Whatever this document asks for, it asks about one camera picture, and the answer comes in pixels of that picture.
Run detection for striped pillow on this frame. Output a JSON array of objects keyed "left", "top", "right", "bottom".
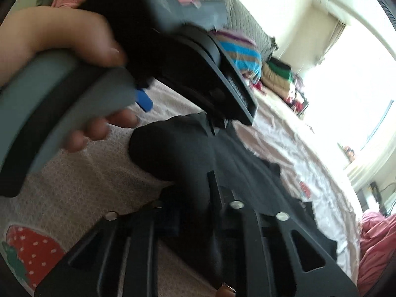
[{"left": 217, "top": 29, "right": 263, "bottom": 81}]

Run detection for person's left hand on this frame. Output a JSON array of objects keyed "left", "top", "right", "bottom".
[{"left": 0, "top": 6, "right": 138, "bottom": 153}]

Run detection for dark red cloth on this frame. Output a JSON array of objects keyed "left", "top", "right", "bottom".
[{"left": 244, "top": 74, "right": 267, "bottom": 95}]

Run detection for stack of folded clothes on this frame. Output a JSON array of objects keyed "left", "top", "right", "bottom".
[{"left": 260, "top": 57, "right": 310, "bottom": 118}]

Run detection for person's right hand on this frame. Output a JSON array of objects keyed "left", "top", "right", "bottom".
[{"left": 216, "top": 282, "right": 237, "bottom": 297}]

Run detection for black sweatshirt with orange cuffs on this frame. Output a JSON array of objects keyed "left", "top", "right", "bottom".
[{"left": 128, "top": 111, "right": 338, "bottom": 297}]

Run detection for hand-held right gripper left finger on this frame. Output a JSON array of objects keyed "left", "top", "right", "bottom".
[{"left": 34, "top": 201, "right": 180, "bottom": 297}]

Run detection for small windowsill ornaments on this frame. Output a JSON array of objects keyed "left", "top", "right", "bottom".
[{"left": 337, "top": 142, "right": 359, "bottom": 164}]

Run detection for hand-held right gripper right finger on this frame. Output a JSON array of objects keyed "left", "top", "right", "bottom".
[{"left": 207, "top": 170, "right": 359, "bottom": 297}]

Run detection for crumpled pink blanket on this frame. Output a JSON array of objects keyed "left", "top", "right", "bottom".
[{"left": 357, "top": 212, "right": 396, "bottom": 297}]

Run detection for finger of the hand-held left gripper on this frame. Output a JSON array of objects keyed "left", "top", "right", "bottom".
[
  {"left": 134, "top": 87, "right": 154, "bottom": 112},
  {"left": 199, "top": 42, "right": 259, "bottom": 137}
]

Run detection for bright window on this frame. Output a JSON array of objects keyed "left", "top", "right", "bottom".
[{"left": 306, "top": 46, "right": 396, "bottom": 161}]

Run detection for grey cable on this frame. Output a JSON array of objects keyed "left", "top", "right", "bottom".
[{"left": 379, "top": 186, "right": 396, "bottom": 216}]

